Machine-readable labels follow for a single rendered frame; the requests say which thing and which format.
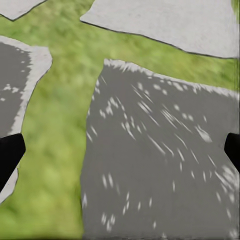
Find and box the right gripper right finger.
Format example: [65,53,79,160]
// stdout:
[224,132,240,173]

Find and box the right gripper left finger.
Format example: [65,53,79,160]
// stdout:
[0,133,26,192]

